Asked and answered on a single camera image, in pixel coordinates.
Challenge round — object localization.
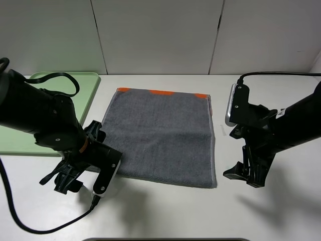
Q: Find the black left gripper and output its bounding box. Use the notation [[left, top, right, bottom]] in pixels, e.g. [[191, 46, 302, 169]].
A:
[[34, 119, 122, 194]]

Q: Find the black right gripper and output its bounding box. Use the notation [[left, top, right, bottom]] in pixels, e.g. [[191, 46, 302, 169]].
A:
[[222, 102, 285, 188]]

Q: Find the grey towel with orange stripes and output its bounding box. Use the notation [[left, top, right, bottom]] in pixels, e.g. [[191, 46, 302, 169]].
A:
[[102, 87, 217, 188]]

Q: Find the light green plastic tray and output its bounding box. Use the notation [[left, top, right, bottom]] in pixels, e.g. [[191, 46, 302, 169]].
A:
[[1, 72, 100, 157]]

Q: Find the clear tape strip right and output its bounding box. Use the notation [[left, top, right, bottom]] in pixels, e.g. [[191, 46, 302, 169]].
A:
[[220, 125, 227, 136]]

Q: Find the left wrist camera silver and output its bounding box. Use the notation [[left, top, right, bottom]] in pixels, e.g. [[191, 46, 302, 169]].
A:
[[92, 158, 121, 198]]

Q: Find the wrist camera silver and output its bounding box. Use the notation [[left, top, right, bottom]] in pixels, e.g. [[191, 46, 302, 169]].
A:
[[92, 158, 121, 198], [225, 83, 249, 127]]

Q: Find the black left camera cable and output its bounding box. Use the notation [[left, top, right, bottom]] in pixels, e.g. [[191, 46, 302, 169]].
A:
[[0, 57, 101, 234]]

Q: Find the black camera cable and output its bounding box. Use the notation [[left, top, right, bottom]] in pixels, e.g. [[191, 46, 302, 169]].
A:
[[0, 57, 101, 234], [237, 71, 321, 86]]

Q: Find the black left handle arm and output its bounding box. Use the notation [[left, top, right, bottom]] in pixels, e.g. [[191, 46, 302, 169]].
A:
[[0, 69, 83, 135]]

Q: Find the black handle arm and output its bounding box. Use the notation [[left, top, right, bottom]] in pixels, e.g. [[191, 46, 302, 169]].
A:
[[0, 69, 83, 135], [272, 84, 320, 153]]

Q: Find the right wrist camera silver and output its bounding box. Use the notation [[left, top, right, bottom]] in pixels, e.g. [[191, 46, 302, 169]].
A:
[[225, 83, 249, 127]]

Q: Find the black right handle arm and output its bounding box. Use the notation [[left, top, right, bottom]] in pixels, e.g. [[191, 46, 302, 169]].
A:
[[272, 84, 320, 153]]

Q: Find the black right camera cable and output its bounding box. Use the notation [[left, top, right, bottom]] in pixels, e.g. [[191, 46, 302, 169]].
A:
[[237, 71, 321, 86]]

